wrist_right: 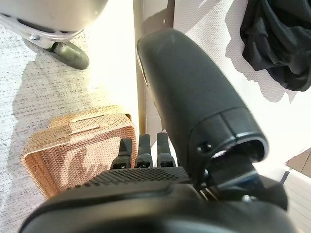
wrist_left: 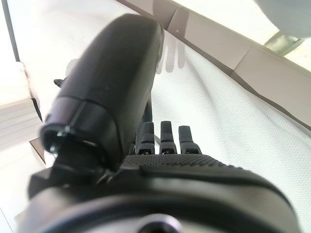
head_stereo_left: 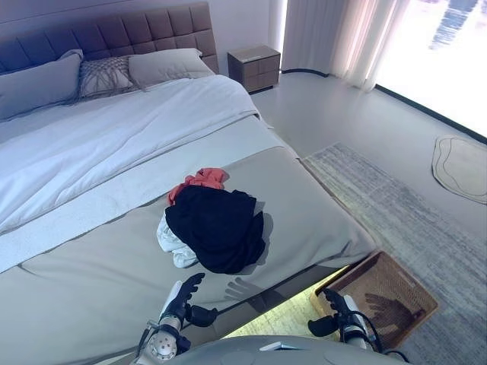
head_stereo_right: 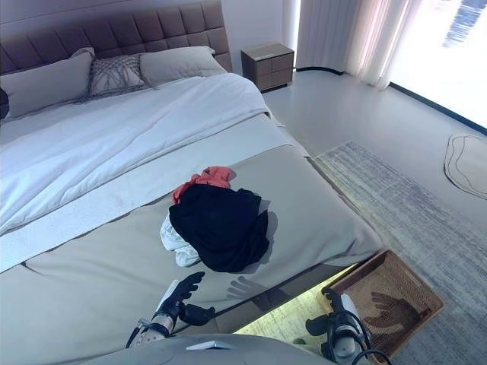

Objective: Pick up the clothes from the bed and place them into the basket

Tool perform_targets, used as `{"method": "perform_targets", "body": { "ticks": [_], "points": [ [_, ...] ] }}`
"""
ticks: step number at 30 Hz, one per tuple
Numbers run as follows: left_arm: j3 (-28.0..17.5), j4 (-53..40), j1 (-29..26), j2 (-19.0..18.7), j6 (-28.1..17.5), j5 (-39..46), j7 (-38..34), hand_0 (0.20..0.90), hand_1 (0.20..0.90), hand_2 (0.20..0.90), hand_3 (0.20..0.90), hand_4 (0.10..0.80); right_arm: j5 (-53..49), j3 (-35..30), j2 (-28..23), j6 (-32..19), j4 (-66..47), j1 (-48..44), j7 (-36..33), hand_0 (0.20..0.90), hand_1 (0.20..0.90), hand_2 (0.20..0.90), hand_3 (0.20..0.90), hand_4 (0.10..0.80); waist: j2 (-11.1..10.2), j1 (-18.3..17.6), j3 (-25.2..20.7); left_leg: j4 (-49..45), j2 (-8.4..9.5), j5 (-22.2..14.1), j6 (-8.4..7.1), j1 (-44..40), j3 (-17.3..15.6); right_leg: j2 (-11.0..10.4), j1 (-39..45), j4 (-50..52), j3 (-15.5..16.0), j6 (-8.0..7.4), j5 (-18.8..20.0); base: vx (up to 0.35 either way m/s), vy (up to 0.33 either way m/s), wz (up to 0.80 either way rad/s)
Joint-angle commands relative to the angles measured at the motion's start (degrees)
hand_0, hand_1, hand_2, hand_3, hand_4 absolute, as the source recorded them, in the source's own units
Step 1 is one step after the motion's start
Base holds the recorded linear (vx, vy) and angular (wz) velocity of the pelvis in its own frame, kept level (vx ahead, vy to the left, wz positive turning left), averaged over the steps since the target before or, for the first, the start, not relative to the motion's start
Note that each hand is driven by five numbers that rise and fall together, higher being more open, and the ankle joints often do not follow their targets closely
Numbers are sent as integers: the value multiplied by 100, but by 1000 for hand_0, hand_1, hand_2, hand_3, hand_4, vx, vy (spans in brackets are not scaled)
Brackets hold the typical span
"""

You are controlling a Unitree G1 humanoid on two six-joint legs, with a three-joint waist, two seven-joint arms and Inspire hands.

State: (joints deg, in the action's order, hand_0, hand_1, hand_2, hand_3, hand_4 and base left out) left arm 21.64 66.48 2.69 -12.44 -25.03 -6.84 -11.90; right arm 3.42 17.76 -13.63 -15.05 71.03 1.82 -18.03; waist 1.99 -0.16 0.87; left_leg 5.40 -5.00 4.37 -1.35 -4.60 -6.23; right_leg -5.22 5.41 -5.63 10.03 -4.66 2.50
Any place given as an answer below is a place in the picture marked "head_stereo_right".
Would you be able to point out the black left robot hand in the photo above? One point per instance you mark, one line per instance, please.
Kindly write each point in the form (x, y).
(179, 296)

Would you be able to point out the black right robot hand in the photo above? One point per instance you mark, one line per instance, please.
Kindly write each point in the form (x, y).
(347, 306)

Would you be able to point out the white garment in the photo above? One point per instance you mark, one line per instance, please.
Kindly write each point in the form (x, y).
(179, 247)

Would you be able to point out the black garment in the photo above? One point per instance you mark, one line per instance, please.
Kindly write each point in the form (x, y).
(224, 232)

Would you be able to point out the orange-red garment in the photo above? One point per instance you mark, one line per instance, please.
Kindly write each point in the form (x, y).
(215, 175)

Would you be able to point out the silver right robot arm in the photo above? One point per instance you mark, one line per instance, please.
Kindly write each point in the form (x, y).
(344, 342)

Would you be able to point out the brown wicker basket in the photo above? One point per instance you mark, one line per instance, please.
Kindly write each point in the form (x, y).
(395, 296)

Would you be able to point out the bed with beige cover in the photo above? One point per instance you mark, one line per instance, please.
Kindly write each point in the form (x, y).
(323, 213)

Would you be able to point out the pale grey bed sheet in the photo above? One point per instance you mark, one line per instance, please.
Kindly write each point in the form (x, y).
(125, 190)

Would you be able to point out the grey robot torso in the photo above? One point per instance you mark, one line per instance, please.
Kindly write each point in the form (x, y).
(171, 351)

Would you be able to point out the white duvet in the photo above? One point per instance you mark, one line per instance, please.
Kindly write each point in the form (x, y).
(114, 133)

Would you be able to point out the small pale outlined mat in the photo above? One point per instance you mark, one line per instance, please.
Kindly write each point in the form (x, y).
(472, 159)

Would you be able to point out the grey patterned cushion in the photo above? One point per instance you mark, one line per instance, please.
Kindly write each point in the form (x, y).
(114, 74)

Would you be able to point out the plain grey pillow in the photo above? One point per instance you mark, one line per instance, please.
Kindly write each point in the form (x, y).
(42, 83)
(179, 64)

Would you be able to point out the brown wooden nightstand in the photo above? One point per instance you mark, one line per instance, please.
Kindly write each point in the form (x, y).
(272, 68)

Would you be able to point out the brown tufted headboard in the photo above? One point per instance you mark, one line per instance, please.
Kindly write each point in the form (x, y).
(125, 30)

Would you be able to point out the sheer white curtain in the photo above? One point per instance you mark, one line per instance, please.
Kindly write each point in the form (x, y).
(342, 34)

